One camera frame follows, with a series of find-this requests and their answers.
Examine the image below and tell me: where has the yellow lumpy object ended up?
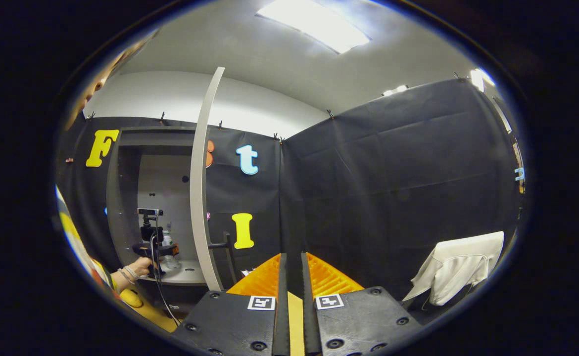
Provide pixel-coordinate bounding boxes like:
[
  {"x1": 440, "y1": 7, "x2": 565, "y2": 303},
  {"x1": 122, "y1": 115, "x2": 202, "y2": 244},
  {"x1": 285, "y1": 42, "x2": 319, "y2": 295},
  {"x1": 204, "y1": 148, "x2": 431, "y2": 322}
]
[{"x1": 120, "y1": 289, "x2": 145, "y2": 309}]

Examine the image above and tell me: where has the clear plastic bottle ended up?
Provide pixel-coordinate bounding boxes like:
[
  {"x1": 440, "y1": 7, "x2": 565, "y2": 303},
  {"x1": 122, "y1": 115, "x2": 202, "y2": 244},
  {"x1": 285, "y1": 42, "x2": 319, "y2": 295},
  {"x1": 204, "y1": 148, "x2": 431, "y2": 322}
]
[{"x1": 161, "y1": 229, "x2": 180, "y2": 270}]

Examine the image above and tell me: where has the long ceiling light panel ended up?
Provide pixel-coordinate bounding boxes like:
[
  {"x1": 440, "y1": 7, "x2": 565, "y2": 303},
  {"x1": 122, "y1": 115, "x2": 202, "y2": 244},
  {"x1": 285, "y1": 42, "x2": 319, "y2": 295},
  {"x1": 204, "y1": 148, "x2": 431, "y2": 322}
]
[{"x1": 256, "y1": 0, "x2": 371, "y2": 54}]

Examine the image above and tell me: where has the person's head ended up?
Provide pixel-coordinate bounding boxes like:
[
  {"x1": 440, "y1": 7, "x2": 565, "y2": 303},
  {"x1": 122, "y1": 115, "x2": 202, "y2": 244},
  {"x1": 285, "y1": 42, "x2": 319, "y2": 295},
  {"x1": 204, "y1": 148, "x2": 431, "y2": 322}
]
[{"x1": 64, "y1": 30, "x2": 159, "y2": 132}]

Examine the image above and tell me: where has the light grey cabinet door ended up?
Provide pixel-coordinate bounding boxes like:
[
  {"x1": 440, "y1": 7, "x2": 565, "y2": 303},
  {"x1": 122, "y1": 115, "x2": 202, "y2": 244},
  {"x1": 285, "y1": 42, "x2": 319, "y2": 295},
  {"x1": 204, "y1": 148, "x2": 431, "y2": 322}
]
[{"x1": 190, "y1": 67, "x2": 226, "y2": 292}]

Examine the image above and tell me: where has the small ceiling light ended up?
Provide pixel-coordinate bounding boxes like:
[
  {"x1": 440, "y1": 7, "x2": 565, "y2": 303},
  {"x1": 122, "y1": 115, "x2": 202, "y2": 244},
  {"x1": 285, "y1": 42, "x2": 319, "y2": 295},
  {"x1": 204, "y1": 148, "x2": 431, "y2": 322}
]
[{"x1": 470, "y1": 68, "x2": 494, "y2": 92}]

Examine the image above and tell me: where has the black backdrop cloth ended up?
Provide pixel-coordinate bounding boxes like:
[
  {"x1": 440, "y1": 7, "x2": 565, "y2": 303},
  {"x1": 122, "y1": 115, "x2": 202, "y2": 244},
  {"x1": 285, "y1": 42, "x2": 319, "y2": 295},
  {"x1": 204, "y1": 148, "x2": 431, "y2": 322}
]
[{"x1": 54, "y1": 78, "x2": 523, "y2": 317}]

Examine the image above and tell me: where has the person's striped clothing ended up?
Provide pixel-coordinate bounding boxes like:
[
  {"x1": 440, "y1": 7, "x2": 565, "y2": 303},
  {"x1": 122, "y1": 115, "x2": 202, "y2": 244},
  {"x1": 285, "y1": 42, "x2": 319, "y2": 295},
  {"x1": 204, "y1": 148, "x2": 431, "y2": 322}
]
[{"x1": 54, "y1": 185, "x2": 122, "y2": 302}]

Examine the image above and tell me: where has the black cable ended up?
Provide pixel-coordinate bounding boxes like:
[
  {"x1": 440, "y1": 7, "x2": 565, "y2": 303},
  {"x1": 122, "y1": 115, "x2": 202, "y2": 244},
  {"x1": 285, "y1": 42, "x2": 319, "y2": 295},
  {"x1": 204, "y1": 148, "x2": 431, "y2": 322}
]
[{"x1": 148, "y1": 218, "x2": 181, "y2": 327}]

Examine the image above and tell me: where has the dark grey cabinet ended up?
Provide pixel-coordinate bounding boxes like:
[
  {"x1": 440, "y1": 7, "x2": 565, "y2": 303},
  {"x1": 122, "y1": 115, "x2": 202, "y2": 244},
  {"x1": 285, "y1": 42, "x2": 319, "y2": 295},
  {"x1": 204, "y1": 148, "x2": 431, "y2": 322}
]
[{"x1": 105, "y1": 126, "x2": 211, "y2": 297}]

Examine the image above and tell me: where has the light grey cabinet shelf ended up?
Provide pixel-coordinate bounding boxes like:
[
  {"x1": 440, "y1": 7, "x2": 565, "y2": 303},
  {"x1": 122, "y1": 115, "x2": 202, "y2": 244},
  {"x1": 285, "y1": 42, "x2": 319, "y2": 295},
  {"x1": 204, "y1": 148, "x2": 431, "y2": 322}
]
[{"x1": 139, "y1": 260, "x2": 210, "y2": 286}]

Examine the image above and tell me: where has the white jacket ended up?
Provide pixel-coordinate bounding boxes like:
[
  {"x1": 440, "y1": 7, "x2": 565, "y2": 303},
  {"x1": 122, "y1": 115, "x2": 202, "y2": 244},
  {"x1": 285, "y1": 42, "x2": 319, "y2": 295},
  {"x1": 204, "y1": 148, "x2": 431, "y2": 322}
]
[{"x1": 402, "y1": 231, "x2": 505, "y2": 307}]

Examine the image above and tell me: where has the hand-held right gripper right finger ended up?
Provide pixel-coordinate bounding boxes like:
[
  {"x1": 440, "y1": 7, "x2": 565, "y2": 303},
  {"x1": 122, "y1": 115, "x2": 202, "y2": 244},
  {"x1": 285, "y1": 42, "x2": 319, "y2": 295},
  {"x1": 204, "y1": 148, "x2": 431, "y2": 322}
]
[{"x1": 300, "y1": 252, "x2": 424, "y2": 356}]

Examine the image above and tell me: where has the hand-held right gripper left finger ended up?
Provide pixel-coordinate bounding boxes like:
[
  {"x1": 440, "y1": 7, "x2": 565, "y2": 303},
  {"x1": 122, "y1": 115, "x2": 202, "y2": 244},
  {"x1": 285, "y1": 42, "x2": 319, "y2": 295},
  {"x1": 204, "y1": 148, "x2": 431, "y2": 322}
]
[{"x1": 171, "y1": 253, "x2": 305, "y2": 356}]

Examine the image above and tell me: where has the black door handle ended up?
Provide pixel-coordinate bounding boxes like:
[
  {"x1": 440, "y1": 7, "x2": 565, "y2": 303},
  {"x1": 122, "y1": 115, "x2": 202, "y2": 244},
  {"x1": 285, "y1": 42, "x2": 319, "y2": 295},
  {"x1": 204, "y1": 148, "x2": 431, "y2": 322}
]
[{"x1": 208, "y1": 231, "x2": 237, "y2": 286}]

